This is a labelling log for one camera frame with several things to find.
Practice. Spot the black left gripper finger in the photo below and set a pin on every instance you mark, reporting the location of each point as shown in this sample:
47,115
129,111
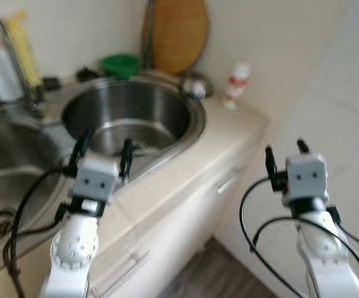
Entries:
82,148
127,156

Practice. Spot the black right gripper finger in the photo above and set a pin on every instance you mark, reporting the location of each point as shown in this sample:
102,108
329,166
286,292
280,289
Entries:
303,147
270,160

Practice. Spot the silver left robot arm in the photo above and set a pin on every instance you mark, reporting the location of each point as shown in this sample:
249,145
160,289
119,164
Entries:
74,245

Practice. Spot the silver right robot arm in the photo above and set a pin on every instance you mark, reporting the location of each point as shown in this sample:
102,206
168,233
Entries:
319,242

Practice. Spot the steel double sink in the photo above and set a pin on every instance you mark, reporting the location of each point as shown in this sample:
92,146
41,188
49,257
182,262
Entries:
129,108

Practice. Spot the small black block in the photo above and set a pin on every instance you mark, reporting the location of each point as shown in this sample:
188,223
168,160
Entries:
50,82

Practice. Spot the white cabinet door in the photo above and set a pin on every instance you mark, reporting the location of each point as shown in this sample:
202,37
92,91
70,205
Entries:
160,261
210,211

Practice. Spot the black sink plug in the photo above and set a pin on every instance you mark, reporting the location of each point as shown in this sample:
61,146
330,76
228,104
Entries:
87,73

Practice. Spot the white bottle with red label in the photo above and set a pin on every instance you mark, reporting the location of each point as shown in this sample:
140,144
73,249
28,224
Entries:
236,84

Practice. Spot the green plastic bowl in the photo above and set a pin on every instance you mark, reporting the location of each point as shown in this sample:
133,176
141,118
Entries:
120,65

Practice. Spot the yellow bottle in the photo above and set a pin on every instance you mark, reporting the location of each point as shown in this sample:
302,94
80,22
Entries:
24,49

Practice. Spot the thin dark gooseneck tap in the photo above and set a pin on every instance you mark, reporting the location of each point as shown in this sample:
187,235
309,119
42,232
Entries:
149,37

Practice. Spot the wooden cutting board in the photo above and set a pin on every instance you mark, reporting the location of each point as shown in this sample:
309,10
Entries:
179,34

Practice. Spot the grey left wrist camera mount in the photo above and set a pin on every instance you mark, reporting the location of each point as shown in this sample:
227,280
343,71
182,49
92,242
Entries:
95,179

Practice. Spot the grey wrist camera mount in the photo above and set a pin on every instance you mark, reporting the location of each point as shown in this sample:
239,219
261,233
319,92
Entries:
95,179
305,177

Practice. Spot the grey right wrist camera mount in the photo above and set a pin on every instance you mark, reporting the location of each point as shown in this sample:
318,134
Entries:
305,177

